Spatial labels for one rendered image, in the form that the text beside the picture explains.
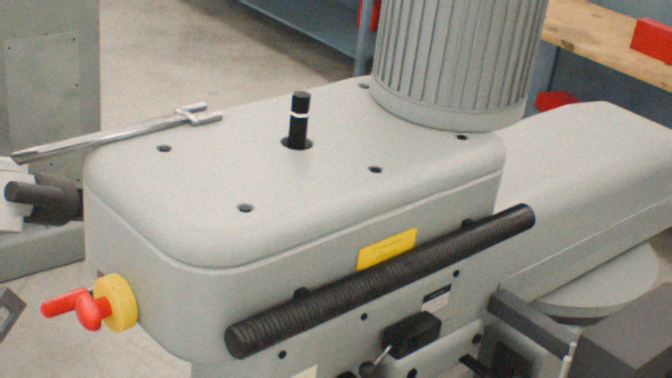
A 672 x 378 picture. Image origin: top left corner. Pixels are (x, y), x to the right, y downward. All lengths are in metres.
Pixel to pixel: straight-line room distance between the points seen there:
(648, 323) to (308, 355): 0.41
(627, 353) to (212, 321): 0.47
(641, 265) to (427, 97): 0.63
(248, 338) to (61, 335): 2.92
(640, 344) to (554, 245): 0.30
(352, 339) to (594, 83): 4.85
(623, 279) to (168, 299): 0.86
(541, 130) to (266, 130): 0.58
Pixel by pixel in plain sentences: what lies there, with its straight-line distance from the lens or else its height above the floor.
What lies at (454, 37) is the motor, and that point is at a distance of 1.05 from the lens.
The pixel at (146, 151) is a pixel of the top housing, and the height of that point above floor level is 1.89.
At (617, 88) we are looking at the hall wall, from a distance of 5.74.
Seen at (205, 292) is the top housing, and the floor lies 1.83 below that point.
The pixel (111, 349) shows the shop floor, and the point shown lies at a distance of 3.67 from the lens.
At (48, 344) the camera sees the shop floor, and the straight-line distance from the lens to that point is 3.72.
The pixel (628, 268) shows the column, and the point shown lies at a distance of 1.57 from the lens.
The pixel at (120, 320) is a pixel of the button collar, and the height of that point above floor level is 1.76.
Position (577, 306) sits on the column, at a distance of 1.43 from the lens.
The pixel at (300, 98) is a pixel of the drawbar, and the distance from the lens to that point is 0.98.
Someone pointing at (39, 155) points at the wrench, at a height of 1.90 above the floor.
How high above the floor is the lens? 2.34
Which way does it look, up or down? 29 degrees down
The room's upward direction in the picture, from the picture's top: 7 degrees clockwise
